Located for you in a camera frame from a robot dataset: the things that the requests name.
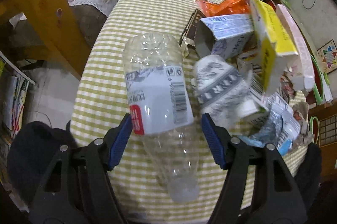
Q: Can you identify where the silver blue foil wrapper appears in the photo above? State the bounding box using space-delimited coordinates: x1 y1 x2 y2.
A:
239 93 302 156

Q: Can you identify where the orange snack wrapper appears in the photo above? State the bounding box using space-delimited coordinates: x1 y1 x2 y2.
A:
195 0 250 17

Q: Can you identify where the crumpled paper ball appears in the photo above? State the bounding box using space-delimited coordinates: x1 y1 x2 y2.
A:
292 101 314 150

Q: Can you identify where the checkered green tablecloth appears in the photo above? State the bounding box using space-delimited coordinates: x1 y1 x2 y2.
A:
69 0 309 223

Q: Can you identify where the crumpled grey white paper cup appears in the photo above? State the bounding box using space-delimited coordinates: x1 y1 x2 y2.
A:
192 55 249 121

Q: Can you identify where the blue white toothpaste box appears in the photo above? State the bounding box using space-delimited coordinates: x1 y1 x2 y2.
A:
194 14 254 60

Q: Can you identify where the pink Pocky box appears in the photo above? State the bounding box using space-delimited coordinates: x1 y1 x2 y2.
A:
276 4 315 93

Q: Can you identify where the white barcode carton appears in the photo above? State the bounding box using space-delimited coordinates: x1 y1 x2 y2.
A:
237 71 270 120

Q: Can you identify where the magazine rack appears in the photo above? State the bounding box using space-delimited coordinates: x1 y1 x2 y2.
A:
1 52 35 139

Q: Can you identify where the red bin green rim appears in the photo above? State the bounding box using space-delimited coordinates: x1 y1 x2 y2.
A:
306 55 324 105

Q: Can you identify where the chinese checkers board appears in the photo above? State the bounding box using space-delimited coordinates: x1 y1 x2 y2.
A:
318 39 337 74

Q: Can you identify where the clear plastic bottle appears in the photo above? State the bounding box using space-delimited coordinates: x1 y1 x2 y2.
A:
123 32 199 203

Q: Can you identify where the wooden chair frame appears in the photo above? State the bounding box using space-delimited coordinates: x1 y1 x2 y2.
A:
1 0 91 79

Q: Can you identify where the yellow cardboard box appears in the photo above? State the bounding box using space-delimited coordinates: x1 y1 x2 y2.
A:
249 0 298 95

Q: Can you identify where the brown small packet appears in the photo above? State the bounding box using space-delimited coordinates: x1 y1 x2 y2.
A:
178 9 205 46

